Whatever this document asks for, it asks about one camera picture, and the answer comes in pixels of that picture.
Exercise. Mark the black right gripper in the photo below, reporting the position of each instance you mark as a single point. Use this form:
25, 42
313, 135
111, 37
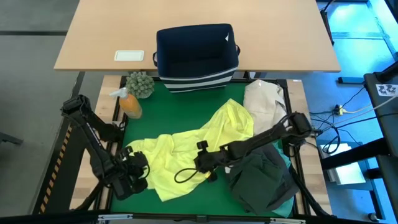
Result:
214, 158

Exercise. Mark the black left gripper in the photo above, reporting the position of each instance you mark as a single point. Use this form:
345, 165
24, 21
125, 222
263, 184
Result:
129, 171

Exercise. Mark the yellow garment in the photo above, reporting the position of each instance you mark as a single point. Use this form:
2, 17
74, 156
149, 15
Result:
186, 149

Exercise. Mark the dark green garment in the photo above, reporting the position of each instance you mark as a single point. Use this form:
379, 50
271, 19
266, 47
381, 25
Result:
258, 183

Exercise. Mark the black garment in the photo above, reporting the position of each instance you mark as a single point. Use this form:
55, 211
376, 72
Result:
287, 183

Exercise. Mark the teal shorts with white lining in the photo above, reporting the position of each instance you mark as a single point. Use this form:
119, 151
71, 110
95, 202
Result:
284, 208

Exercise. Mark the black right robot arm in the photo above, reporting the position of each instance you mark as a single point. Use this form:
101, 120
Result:
270, 137

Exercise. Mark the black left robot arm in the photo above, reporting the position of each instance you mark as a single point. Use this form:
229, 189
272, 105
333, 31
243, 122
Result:
93, 140

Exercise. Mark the navy white striped laundry basket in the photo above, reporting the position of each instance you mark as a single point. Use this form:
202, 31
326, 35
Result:
196, 49

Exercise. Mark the orange spray bottle white trigger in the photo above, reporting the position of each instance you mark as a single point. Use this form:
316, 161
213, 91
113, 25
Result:
130, 105

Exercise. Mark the black panel with hazard stripes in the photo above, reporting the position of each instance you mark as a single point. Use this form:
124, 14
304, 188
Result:
62, 186

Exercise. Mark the cream folded garment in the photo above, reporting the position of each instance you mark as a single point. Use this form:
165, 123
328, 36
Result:
264, 102

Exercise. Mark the green succulent in grey pot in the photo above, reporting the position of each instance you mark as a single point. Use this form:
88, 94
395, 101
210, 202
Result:
140, 84

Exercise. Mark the white card on table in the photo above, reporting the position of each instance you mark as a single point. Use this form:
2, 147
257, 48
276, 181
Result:
129, 55

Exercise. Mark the black furniture foot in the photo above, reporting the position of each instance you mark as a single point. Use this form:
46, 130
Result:
11, 138

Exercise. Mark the white floor box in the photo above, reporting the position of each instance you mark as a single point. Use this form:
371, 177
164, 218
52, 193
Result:
345, 171

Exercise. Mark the light wooden desk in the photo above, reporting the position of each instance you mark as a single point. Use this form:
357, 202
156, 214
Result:
217, 18

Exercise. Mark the dark grey side table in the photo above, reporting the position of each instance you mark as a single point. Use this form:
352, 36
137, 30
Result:
390, 124

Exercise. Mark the white sheet with black marks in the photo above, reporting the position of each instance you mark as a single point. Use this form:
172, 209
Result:
387, 89

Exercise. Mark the black slanted bar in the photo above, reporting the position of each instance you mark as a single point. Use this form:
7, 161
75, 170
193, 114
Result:
387, 73

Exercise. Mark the black aluminium table frame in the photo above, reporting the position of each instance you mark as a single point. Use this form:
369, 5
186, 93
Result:
217, 216

